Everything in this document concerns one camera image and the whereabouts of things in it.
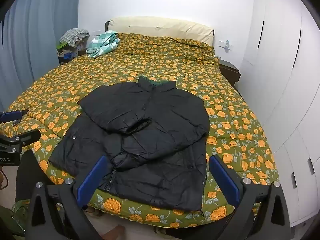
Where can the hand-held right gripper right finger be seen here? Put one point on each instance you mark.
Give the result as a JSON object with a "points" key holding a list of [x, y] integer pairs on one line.
{"points": [[225, 180]]}

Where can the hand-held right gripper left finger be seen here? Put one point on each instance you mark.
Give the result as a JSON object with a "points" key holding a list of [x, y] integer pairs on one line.
{"points": [[90, 180]]}

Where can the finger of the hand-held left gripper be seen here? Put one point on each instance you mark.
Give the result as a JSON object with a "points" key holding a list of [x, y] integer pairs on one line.
{"points": [[11, 115], [23, 137]]}

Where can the black puffer jacket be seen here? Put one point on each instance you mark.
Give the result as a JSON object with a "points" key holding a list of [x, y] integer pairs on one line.
{"points": [[150, 130]]}

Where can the pile of clothes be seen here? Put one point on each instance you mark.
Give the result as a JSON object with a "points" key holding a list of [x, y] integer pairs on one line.
{"points": [[71, 42]]}

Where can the brown slipper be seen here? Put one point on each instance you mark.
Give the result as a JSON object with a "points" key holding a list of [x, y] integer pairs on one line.
{"points": [[91, 211]]}

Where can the green patterned cloth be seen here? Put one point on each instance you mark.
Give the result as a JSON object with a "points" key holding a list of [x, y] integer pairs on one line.
{"points": [[12, 217]]}

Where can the blue curtain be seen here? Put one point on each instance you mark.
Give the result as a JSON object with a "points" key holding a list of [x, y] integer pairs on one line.
{"points": [[35, 42]]}

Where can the green floral bedspread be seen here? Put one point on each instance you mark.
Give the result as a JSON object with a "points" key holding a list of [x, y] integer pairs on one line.
{"points": [[105, 67]]}

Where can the dark wooden nightstand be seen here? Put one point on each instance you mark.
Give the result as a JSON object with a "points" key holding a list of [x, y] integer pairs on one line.
{"points": [[231, 71]]}

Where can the white wardrobe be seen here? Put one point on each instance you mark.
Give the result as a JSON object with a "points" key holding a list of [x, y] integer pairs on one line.
{"points": [[282, 80]]}

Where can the green plaid cloth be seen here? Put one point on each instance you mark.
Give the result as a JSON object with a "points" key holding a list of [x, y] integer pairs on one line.
{"points": [[103, 43]]}

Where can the cream padded headboard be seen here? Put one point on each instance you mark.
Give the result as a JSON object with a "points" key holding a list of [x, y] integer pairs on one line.
{"points": [[160, 26]]}

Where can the white wall socket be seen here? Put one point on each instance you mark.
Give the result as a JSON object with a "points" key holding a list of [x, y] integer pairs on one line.
{"points": [[225, 45]]}

